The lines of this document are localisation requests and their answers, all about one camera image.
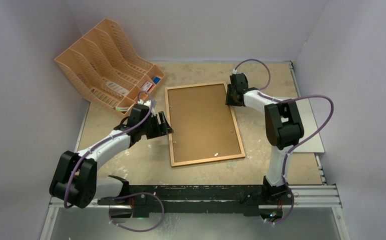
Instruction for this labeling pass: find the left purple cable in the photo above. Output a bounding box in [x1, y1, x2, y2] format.
[63, 90, 156, 210]

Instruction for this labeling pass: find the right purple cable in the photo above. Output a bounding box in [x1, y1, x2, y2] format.
[234, 58, 335, 226]

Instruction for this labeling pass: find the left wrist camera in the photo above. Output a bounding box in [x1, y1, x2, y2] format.
[137, 99, 157, 110]

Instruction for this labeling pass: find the red white small box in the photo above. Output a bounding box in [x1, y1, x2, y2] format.
[141, 81, 155, 93]

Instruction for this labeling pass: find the blue small box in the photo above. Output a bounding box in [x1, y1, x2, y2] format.
[152, 76, 161, 84]

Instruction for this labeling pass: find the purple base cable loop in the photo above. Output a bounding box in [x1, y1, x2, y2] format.
[108, 192, 165, 233]

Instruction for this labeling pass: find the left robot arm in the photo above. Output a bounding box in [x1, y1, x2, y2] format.
[49, 103, 174, 208]

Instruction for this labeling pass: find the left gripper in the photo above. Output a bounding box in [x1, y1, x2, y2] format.
[140, 111, 172, 139]

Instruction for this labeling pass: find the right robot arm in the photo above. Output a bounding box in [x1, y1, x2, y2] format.
[225, 72, 304, 204]

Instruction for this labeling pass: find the brown wooden picture frame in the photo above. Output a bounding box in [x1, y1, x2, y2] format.
[164, 81, 246, 168]

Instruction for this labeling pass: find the orange plastic file organizer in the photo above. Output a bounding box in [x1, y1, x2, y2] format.
[54, 18, 166, 119]

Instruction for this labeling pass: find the green white small item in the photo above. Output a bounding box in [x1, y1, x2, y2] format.
[115, 106, 129, 113]

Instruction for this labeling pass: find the white panel sheet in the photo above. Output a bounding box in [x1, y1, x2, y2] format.
[272, 97, 325, 154]

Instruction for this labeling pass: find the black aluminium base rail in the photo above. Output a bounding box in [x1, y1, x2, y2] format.
[48, 184, 341, 220]

